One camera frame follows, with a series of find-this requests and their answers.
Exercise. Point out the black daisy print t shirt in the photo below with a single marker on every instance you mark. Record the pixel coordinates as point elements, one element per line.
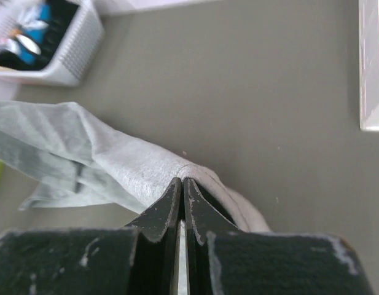
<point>39,29</point>

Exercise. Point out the white file organizer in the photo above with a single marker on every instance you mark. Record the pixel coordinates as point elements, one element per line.
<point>369,64</point>

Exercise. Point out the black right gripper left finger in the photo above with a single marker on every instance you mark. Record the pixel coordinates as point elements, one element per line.
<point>138,258</point>

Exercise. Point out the grey t shirt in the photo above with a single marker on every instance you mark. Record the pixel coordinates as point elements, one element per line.
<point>79,161</point>

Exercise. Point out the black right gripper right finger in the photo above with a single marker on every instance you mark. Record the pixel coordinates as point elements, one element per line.
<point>225,260</point>

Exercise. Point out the white plastic basket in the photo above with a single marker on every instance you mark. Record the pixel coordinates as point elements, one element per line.
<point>73,55</point>

